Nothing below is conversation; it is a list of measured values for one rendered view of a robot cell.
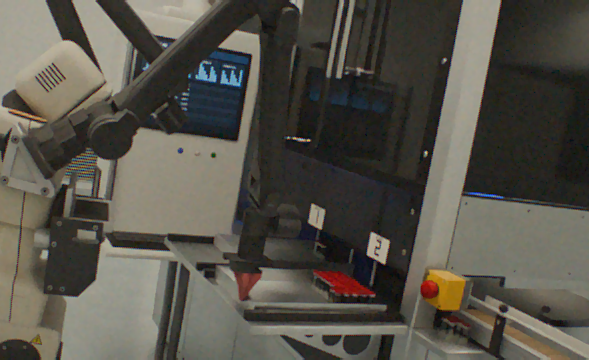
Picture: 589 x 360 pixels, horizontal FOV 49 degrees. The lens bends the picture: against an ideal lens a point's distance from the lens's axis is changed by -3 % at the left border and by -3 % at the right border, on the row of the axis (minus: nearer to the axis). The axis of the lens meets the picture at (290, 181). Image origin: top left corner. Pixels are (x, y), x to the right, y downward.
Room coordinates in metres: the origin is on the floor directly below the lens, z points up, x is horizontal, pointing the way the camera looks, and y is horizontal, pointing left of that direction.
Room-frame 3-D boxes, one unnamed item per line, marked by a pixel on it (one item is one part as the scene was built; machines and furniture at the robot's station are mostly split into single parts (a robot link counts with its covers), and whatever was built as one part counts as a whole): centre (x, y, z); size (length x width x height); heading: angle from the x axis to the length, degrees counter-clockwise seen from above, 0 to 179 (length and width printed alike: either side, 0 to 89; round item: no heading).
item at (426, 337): (1.43, -0.43, 0.87); 0.14 x 0.13 x 0.02; 117
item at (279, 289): (1.54, -0.07, 0.90); 0.34 x 0.26 x 0.04; 116
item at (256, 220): (1.40, 0.05, 1.08); 0.07 x 0.06 x 0.07; 120
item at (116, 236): (2.11, 0.36, 0.82); 0.40 x 0.14 x 0.02; 116
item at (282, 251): (1.90, -0.01, 0.90); 0.34 x 0.26 x 0.04; 117
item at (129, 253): (2.14, 0.37, 0.79); 0.45 x 0.28 x 0.03; 116
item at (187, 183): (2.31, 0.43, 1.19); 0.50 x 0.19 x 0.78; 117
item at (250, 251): (1.40, 0.06, 1.01); 0.10 x 0.07 x 0.07; 117
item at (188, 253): (1.72, -0.03, 0.87); 0.70 x 0.48 x 0.02; 27
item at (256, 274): (1.39, 0.07, 0.94); 0.07 x 0.07 x 0.09; 27
